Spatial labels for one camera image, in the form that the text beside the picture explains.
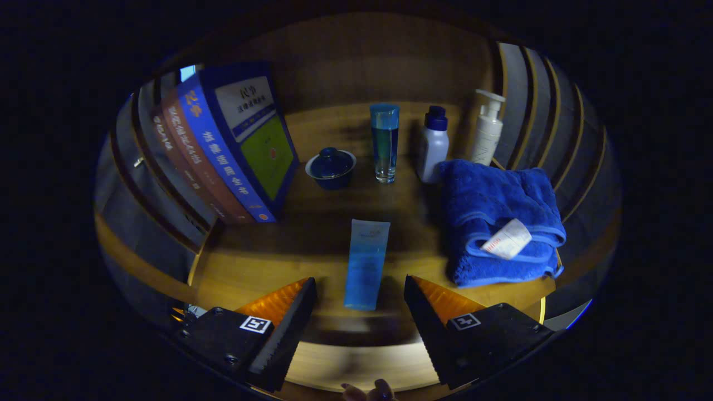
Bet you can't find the thick blue book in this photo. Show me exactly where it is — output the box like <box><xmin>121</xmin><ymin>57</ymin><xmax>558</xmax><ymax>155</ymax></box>
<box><xmin>177</xmin><ymin>61</ymin><xmax>300</xmax><ymax>223</ymax></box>

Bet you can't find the wooden countertop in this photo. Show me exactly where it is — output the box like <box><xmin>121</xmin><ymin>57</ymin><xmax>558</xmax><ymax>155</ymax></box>
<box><xmin>189</xmin><ymin>103</ymin><xmax>558</xmax><ymax>341</ymax></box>

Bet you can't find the wooden cabinet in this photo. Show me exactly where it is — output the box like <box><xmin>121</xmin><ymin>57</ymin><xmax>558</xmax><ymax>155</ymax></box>
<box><xmin>95</xmin><ymin>11</ymin><xmax>622</xmax><ymax>390</ymax></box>

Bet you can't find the dark blue lidded teacup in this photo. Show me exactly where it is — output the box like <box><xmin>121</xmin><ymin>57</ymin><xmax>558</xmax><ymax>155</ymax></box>
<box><xmin>305</xmin><ymin>147</ymin><xmax>357</xmax><ymax>190</ymax></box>

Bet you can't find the reddish brown book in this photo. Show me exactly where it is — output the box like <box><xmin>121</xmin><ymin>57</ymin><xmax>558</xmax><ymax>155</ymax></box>
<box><xmin>162</xmin><ymin>88</ymin><xmax>254</xmax><ymax>224</ymax></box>

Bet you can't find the light blue tube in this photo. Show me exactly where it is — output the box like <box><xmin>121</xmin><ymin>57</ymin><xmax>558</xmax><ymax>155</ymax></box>
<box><xmin>344</xmin><ymin>219</ymin><xmax>391</xmax><ymax>311</ymax></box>

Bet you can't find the white bottle with dark cap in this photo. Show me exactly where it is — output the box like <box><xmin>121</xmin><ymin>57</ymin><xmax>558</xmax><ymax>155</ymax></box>
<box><xmin>418</xmin><ymin>106</ymin><xmax>450</xmax><ymax>184</ymax></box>

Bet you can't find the dark brown book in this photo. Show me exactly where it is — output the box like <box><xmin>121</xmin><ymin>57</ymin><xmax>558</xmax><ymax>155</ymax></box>
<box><xmin>149</xmin><ymin>106</ymin><xmax>226</xmax><ymax>223</ymax></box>

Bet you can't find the white pump bottle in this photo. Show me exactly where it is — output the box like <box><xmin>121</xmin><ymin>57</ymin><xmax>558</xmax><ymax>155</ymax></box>
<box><xmin>471</xmin><ymin>89</ymin><xmax>506</xmax><ymax>167</ymax></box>

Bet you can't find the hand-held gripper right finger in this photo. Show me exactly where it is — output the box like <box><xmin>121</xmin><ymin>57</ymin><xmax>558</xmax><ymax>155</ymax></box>
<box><xmin>404</xmin><ymin>275</ymin><xmax>555</xmax><ymax>390</ymax></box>

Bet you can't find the folded blue towel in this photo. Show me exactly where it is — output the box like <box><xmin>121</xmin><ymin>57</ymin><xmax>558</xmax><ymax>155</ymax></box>
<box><xmin>438</xmin><ymin>159</ymin><xmax>568</xmax><ymax>288</ymax></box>

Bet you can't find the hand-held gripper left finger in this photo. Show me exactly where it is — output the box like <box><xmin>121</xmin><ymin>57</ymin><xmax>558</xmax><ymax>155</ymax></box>
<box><xmin>173</xmin><ymin>277</ymin><xmax>318</xmax><ymax>393</ymax></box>

